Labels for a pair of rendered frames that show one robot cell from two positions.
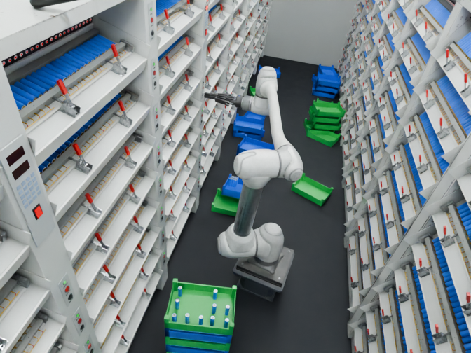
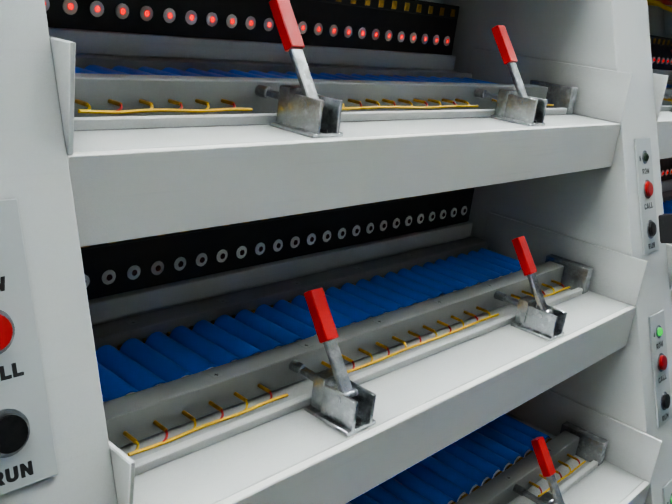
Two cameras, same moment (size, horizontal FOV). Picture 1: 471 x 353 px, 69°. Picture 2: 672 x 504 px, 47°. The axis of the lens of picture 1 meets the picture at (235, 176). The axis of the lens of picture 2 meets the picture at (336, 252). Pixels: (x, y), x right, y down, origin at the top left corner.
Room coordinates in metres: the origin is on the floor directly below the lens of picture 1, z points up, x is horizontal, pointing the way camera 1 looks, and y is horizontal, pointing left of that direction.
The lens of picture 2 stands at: (1.04, 0.05, 1.09)
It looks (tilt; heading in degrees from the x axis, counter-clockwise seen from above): 5 degrees down; 36
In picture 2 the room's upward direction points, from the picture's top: 7 degrees counter-clockwise
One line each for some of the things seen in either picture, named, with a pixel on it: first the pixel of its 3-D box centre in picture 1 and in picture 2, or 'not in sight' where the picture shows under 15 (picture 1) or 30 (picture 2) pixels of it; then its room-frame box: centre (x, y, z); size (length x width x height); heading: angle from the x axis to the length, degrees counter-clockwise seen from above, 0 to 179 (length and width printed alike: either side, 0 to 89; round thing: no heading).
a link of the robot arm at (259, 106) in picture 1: (265, 104); not in sight; (1.85, -0.12, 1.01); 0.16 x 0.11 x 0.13; 83
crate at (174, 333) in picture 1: (201, 314); not in sight; (0.80, 0.07, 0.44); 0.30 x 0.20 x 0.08; 91
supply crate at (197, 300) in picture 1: (202, 306); not in sight; (0.80, 0.07, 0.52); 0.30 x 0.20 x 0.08; 91
